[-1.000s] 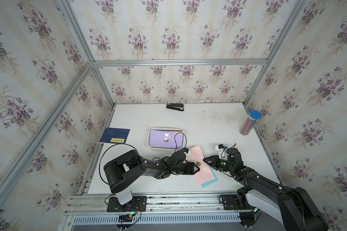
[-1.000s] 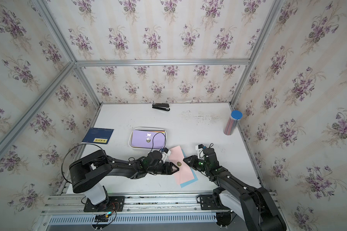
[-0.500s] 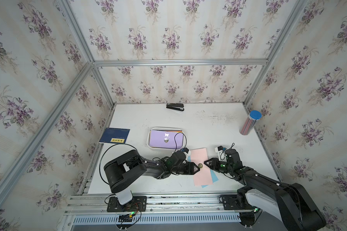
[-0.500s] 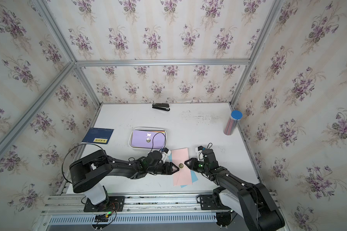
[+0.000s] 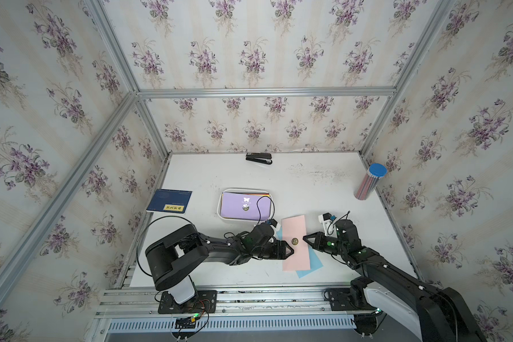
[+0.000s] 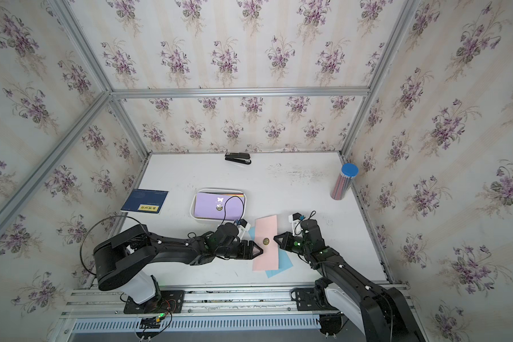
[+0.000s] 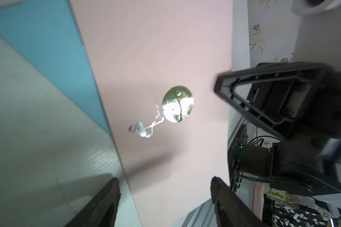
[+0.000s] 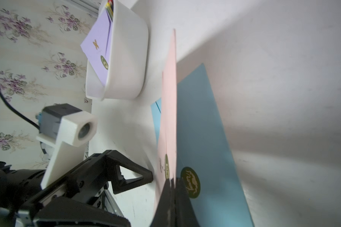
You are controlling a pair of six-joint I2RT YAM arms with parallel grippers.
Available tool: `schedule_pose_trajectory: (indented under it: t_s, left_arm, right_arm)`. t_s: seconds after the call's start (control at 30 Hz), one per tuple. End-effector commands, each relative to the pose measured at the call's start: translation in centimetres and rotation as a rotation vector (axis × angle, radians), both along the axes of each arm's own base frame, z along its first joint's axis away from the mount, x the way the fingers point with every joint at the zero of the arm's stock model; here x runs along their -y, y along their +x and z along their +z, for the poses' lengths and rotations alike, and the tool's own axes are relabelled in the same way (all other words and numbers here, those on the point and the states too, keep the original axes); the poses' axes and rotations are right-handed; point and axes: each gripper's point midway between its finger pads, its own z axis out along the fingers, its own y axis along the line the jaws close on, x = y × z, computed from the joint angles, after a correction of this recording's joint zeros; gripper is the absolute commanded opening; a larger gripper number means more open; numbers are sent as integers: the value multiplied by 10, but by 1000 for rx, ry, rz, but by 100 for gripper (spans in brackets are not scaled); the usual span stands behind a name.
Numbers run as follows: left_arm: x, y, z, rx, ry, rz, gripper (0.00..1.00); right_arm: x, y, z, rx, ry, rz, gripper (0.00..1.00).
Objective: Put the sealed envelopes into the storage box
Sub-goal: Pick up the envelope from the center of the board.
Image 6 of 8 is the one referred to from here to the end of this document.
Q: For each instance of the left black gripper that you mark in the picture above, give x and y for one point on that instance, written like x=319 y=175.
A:
x=251 y=254

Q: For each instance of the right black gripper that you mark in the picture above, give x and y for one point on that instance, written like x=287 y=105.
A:
x=286 y=239

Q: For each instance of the pink envelope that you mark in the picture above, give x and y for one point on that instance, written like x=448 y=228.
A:
x=265 y=231

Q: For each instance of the light blue envelope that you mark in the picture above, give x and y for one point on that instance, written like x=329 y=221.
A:
x=284 y=263

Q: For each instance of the white rectangular storage tray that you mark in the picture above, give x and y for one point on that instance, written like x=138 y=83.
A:
x=218 y=205

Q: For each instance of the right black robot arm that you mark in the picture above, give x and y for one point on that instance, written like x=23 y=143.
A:
x=381 y=314

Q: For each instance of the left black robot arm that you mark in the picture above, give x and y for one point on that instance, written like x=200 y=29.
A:
x=120 y=260

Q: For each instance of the black stapler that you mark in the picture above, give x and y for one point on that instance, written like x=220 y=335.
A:
x=239 y=157

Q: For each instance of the blue-lidded pencil tube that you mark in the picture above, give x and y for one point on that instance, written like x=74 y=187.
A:
x=346 y=176

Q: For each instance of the dark blue booklet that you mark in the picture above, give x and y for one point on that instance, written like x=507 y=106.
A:
x=147 y=201

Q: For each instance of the small circuit board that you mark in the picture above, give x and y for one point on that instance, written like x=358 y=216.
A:
x=150 y=323

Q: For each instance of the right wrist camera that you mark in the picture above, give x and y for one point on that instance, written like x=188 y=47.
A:
x=295 y=218

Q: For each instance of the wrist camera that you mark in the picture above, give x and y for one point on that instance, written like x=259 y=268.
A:
x=295 y=218
x=243 y=226

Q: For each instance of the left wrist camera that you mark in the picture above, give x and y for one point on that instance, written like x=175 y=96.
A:
x=243 y=226

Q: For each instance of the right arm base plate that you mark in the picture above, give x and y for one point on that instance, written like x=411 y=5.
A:
x=310 y=299

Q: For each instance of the aluminium mounting rail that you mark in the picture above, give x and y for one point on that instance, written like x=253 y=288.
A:
x=205 y=309

